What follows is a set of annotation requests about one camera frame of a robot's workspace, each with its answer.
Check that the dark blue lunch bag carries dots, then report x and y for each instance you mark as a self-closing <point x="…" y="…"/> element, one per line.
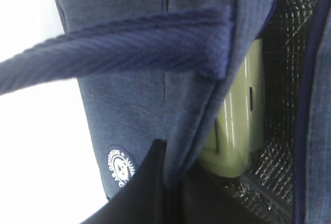
<point x="160" y="69"/>

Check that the green lidded glass container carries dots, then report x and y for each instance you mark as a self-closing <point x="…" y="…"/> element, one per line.
<point x="238" y="131"/>

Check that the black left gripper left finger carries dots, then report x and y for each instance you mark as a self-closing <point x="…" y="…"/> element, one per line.
<point x="142" y="199"/>

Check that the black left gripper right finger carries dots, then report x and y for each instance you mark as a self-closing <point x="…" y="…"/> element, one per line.
<point x="209" y="199"/>

